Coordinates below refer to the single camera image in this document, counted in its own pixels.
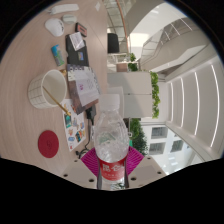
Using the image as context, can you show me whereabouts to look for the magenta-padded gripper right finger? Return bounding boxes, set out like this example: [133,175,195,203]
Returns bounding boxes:
[123,146,167,187]

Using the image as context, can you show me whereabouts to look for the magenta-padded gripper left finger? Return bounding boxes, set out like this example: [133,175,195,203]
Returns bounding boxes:
[61,147,101,190]

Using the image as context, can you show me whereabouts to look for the clear red-labelled water bottle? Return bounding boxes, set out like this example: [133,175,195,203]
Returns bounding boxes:
[93,93,131,191]

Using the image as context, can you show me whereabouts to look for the green hedge row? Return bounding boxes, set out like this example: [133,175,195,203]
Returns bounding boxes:
[128,118,149,157]

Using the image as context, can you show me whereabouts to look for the colourful sticker sheet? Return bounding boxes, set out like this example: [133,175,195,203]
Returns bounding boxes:
[61,98,87,153]

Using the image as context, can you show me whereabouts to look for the flat round red coaster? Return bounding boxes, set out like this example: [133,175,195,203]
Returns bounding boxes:
[37,129,60,159]

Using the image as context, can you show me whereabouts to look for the gold spoon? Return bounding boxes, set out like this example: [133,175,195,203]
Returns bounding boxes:
[42,85,72,117]

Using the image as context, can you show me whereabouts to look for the open booklet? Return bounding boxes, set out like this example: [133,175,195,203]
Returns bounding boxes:
[66,63,102,116]

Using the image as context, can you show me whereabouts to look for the white chair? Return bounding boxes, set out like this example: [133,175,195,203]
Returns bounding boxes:
[107,85,126,118]

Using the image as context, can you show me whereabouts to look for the white grid-pattern mug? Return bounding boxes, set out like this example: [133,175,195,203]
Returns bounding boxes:
[27,68,68,110]

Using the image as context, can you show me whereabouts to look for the wooden planter with plants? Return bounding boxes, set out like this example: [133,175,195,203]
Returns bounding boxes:
[116,52,139,73]

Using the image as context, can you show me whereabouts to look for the black notebook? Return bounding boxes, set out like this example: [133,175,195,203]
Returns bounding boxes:
[65,33,90,68]

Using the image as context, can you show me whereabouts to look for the small teal pack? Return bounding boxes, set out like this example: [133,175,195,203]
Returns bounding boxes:
[50,44,66,67]

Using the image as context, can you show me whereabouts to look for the black chair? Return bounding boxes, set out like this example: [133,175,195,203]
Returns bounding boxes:
[107,32,120,54]

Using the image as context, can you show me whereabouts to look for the white card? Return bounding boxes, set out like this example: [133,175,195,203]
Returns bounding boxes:
[68,31,86,52]

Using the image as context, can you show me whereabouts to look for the small red-black box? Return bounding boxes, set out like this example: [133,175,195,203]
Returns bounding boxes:
[74,22,88,38]

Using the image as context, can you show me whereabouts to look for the white computer mouse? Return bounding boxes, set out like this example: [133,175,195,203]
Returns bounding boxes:
[44,17,65,38]

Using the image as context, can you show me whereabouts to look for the small white oval case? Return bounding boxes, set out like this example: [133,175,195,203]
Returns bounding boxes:
[61,14,78,24]

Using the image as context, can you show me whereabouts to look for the black cable bundle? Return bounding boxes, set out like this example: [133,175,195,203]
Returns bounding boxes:
[77,106,98,159]

